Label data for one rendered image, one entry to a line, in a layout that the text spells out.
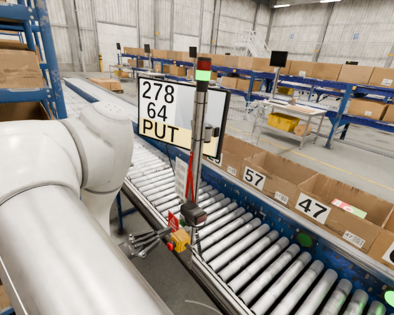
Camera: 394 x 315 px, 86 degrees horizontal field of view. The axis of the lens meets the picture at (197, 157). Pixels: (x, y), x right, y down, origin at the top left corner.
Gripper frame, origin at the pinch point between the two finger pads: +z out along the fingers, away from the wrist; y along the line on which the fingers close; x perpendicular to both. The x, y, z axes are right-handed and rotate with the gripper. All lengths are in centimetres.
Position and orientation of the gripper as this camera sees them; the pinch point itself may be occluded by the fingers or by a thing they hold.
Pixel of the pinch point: (164, 232)
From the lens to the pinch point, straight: 100.7
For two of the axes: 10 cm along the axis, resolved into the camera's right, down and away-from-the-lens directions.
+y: -6.4, -3.8, 6.7
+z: 7.7, -2.2, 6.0
